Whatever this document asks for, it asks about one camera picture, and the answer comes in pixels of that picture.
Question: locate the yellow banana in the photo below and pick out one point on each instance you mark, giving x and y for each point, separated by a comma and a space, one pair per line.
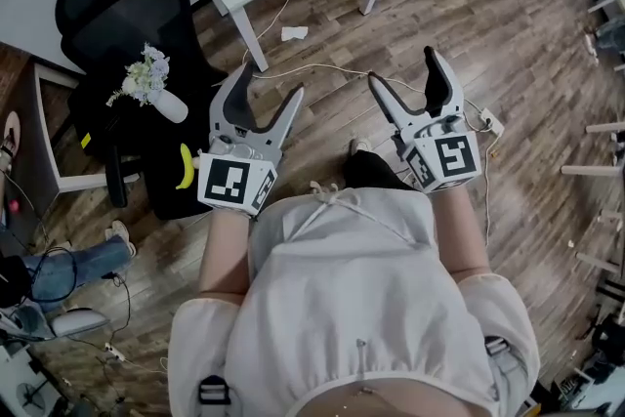
185, 166

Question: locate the white power strip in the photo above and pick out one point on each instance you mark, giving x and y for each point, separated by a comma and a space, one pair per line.
490, 121

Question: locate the person's left forearm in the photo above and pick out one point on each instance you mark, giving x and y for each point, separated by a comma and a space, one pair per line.
224, 254

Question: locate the black mesh office chair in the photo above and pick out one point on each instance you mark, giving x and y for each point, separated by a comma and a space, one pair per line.
122, 14

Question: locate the white rounded device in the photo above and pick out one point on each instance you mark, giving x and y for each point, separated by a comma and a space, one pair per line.
78, 322

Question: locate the person in white shirt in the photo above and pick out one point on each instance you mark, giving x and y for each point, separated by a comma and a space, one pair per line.
351, 298

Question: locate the white metal frame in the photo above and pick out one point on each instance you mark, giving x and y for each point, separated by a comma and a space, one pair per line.
46, 122

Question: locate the small beige toy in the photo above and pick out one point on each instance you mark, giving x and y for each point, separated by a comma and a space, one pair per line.
195, 162

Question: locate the person's white shoe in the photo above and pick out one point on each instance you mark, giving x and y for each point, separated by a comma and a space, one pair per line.
360, 145

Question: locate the light wooden furniture legs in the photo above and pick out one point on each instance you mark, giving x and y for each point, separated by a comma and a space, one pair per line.
586, 170

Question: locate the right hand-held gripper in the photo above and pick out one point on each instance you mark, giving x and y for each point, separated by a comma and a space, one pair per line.
449, 156

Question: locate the white paper scrap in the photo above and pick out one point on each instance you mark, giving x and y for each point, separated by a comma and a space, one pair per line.
294, 33

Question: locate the flower bouquet in white vase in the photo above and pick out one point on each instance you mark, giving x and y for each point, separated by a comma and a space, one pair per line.
168, 107

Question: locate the person's black trousers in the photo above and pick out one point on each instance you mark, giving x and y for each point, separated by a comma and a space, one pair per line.
371, 171

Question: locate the person's right forearm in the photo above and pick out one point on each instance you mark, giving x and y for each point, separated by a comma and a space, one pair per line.
459, 234

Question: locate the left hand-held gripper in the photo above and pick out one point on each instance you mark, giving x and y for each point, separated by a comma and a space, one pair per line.
229, 180

